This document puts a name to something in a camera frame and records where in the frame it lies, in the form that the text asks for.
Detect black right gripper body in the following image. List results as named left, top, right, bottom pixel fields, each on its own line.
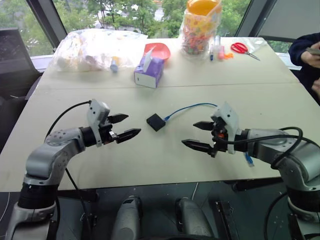
left=209, top=116, right=230, bottom=159

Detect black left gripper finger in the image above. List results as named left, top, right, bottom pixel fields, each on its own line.
left=116, top=128, right=142, bottom=145
left=108, top=113, right=130, bottom=125

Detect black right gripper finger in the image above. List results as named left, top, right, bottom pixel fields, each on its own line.
left=192, top=121, right=215, bottom=131
left=181, top=139, right=216, bottom=155

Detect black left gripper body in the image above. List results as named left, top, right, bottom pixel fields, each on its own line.
left=99, top=115, right=120, bottom=146

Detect small black box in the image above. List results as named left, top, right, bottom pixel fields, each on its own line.
left=146, top=113, right=167, bottom=132

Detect person's hand holding phone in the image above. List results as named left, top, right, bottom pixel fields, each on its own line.
left=300, top=40, right=320, bottom=66

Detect small blue bottle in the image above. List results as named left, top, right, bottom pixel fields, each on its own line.
left=110, top=56, right=120, bottom=74

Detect purple tissue box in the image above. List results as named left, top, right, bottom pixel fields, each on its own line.
left=133, top=46, right=166, bottom=89

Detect grey rounded robot leg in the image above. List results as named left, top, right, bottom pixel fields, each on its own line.
left=115, top=194, right=144, bottom=240
left=174, top=196, right=214, bottom=240

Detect clear plastic bag of items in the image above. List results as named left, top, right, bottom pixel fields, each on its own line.
left=48, top=28, right=149, bottom=74

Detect red plastic bowl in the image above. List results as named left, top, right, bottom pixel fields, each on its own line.
left=144, top=42, right=172, bottom=63

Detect candy jar with orange lid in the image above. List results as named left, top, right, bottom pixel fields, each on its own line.
left=179, top=0, right=223, bottom=60

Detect crumpled clear plastic wrap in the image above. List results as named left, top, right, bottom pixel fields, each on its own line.
left=248, top=37, right=269, bottom=54

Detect person's dark clothed body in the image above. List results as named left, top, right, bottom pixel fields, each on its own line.
left=296, top=63, right=320, bottom=106

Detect black mesh office chair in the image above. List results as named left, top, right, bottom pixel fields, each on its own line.
left=0, top=27, right=44, bottom=101

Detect person's dark blue sleeve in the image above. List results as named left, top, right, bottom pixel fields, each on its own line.
left=287, top=31, right=320, bottom=68

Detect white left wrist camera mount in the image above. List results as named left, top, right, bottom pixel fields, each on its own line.
left=86, top=98, right=111, bottom=148

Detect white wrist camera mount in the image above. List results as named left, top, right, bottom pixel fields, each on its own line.
left=211, top=101, right=243, bottom=155
left=86, top=98, right=111, bottom=148

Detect blue cable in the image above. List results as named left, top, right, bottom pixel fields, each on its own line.
left=163, top=102, right=255, bottom=169

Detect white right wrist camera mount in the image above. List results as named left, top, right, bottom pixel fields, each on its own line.
left=211, top=101, right=243, bottom=155

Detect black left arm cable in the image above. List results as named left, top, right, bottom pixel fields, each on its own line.
left=45, top=100, right=94, bottom=238

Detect black table frame bar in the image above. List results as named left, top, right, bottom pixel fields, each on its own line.
left=231, top=176, right=284, bottom=193

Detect black strap under table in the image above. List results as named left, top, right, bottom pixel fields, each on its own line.
left=214, top=199, right=241, bottom=240

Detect red handled scissors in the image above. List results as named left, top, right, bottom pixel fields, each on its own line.
left=230, top=42, right=261, bottom=62

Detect dark window frame post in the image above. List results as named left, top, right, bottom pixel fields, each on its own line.
left=25, top=0, right=69, bottom=52
left=234, top=0, right=279, bottom=39

